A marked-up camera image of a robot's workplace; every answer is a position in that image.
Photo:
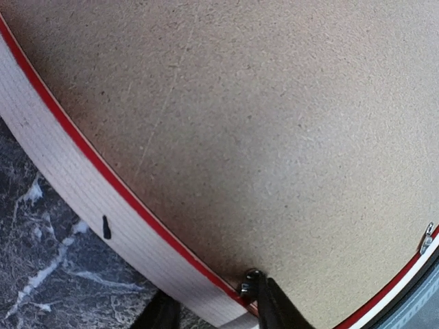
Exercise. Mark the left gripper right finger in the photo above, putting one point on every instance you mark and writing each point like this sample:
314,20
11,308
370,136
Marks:
275,309

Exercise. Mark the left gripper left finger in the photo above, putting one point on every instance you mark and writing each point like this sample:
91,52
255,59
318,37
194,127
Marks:
162,312

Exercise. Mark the red wooden picture frame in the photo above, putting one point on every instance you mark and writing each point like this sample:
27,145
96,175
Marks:
85,192

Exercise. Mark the brown cardboard backing board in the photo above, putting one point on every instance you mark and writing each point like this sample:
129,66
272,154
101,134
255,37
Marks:
257,137

